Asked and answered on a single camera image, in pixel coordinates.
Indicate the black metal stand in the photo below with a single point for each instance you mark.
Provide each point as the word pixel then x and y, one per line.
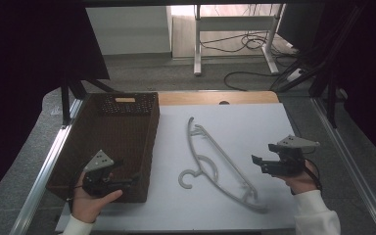
pixel 75 91
pixel 331 94

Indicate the white table sheet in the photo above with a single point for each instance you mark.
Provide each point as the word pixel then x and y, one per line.
pixel 235 130

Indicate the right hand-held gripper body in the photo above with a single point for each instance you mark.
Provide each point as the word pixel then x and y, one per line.
pixel 290 156

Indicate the person's left hand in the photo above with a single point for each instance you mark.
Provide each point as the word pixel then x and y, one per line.
pixel 89 204

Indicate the grey plastic clothes hanger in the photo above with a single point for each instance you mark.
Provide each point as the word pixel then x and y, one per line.
pixel 205 164

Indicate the black curtain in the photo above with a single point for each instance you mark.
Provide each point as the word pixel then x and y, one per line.
pixel 372 81
pixel 29 65

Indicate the white desk frame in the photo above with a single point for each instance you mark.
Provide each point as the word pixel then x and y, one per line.
pixel 231 23

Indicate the brown wicker basket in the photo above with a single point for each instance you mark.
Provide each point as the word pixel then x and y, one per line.
pixel 111 143

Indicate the aluminium rail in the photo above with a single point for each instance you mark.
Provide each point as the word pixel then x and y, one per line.
pixel 352 163
pixel 45 169

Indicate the white power strip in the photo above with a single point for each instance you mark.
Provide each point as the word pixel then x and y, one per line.
pixel 295 75

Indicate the white cabinet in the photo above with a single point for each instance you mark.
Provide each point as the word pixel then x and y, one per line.
pixel 129 31

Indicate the person's right hand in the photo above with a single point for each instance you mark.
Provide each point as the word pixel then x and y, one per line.
pixel 302 181

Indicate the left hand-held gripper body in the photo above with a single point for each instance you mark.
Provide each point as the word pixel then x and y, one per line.
pixel 98 176

